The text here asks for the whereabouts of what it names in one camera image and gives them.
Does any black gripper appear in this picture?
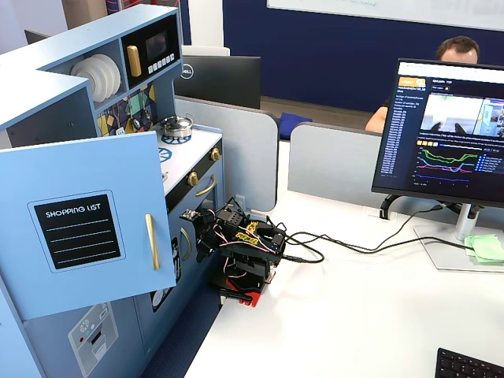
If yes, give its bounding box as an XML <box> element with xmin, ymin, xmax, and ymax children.
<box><xmin>195</xmin><ymin>214</ymin><xmax>230</xmax><ymax>263</ymax></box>

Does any red arm base clamp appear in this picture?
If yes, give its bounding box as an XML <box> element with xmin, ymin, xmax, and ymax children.
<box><xmin>207</xmin><ymin>274</ymin><xmax>269</xmax><ymax>309</ymax></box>

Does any tall grey desk divider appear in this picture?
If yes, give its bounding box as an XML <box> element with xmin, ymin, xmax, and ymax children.
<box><xmin>174</xmin><ymin>95</ymin><xmax>280</xmax><ymax>213</ymax></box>

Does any silver toy pot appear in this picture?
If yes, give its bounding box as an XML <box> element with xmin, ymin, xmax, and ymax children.
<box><xmin>161</xmin><ymin>114</ymin><xmax>195</xmax><ymax>139</ymax></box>

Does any black shopping list panel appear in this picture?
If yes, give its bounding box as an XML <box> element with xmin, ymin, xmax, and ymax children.
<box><xmin>27</xmin><ymin>191</ymin><xmax>126</xmax><ymax>273</ymax></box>

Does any low grey desk divider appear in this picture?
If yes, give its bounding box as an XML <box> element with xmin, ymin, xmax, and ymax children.
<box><xmin>287</xmin><ymin>121</ymin><xmax>385</xmax><ymax>210</ymax></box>

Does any blue cabinet door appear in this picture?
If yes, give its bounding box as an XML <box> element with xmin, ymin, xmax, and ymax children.
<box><xmin>0</xmin><ymin>131</ymin><xmax>178</xmax><ymax>321</ymax></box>

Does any blue seat cushion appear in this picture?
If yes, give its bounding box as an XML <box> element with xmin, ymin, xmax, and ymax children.
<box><xmin>279</xmin><ymin>112</ymin><xmax>314</xmax><ymax>127</ymax></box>

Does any black dell monitor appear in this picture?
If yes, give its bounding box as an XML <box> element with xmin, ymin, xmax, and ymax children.
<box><xmin>172</xmin><ymin>54</ymin><xmax>262</xmax><ymax>111</ymax></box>

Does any white toy plate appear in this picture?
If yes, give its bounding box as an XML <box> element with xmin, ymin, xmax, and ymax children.
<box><xmin>80</xmin><ymin>56</ymin><xmax>108</xmax><ymax>100</ymax></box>
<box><xmin>70</xmin><ymin>58</ymin><xmax>98</xmax><ymax>102</ymax></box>
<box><xmin>100</xmin><ymin>54</ymin><xmax>121</xmax><ymax>95</ymax></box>
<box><xmin>89</xmin><ymin>54</ymin><xmax>116</xmax><ymax>98</ymax></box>

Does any black toy microwave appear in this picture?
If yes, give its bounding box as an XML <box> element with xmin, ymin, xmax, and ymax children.
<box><xmin>120</xmin><ymin>16</ymin><xmax>181</xmax><ymax>91</ymax></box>

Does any blue toy kitchen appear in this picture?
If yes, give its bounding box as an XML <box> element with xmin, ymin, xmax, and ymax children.
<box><xmin>0</xmin><ymin>3</ymin><xmax>226</xmax><ymax>378</ymax></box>

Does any silver monitor stand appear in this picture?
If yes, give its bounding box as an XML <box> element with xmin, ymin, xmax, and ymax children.
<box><xmin>413</xmin><ymin>202</ymin><xmax>504</xmax><ymax>271</ymax></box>

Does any monitor with dark screen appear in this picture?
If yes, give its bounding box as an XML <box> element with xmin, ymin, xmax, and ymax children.
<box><xmin>371</xmin><ymin>57</ymin><xmax>504</xmax><ymax>208</ymax></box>

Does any light green cloth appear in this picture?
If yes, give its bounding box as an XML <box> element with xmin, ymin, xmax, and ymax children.
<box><xmin>463</xmin><ymin>233</ymin><xmax>504</xmax><ymax>265</ymax></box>

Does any black keyboard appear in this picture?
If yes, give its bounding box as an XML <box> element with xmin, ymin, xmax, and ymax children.
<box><xmin>435</xmin><ymin>347</ymin><xmax>504</xmax><ymax>378</ymax></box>

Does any white whiteboard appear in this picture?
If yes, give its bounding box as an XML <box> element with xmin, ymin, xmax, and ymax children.
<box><xmin>266</xmin><ymin>0</ymin><xmax>504</xmax><ymax>32</ymax></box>

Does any seated dark haired person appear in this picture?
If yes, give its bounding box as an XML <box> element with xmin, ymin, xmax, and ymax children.
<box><xmin>365</xmin><ymin>35</ymin><xmax>482</xmax><ymax>133</ymax></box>

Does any curved gold drawer handle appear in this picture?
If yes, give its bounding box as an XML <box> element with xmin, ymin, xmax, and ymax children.
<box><xmin>180</xmin><ymin>227</ymin><xmax>193</xmax><ymax>261</ymax></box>

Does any yellow black cable tag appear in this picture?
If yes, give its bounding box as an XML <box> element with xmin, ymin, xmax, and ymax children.
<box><xmin>235</xmin><ymin>221</ymin><xmax>260</xmax><ymax>247</ymax></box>

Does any long gold door handle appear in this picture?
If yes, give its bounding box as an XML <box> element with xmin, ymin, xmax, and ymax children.
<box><xmin>144</xmin><ymin>213</ymin><xmax>161</xmax><ymax>272</ymax></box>

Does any curved gold oven handle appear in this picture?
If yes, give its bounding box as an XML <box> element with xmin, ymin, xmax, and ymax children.
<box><xmin>195</xmin><ymin>174</ymin><xmax>217</xmax><ymax>198</ymax></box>

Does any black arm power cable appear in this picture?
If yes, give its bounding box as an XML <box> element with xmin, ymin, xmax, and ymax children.
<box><xmin>281</xmin><ymin>232</ymin><xmax>480</xmax><ymax>265</ymax></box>

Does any black camera usb cable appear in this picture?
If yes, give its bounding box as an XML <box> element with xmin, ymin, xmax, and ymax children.
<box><xmin>275</xmin><ymin>202</ymin><xmax>448</xmax><ymax>254</ymax></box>

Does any black divider bracket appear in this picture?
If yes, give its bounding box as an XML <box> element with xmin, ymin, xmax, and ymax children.
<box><xmin>379</xmin><ymin>194</ymin><xmax>401</xmax><ymax>221</ymax></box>

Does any gold microwave handle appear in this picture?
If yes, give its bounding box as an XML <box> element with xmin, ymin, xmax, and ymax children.
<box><xmin>126</xmin><ymin>45</ymin><xmax>143</xmax><ymax>78</ymax></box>

